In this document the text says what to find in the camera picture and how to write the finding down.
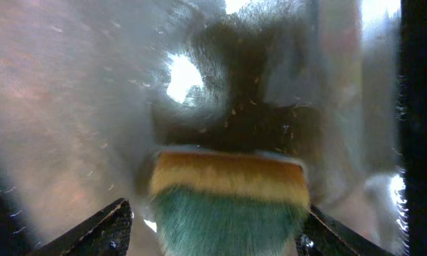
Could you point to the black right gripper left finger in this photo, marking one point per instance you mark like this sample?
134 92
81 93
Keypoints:
106 233

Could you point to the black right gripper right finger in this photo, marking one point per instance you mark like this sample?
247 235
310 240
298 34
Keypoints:
324 235

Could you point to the black water tray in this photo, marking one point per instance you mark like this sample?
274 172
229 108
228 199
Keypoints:
92 92

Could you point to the yellow green sponge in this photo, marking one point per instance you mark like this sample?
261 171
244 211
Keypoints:
227 204

